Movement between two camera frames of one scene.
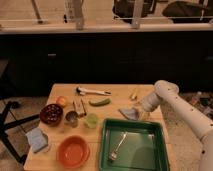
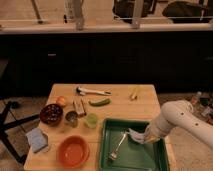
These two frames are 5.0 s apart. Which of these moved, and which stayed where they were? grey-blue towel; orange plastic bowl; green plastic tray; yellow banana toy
Moved: grey-blue towel
Stayed: orange plastic bowl; green plastic tray; yellow banana toy
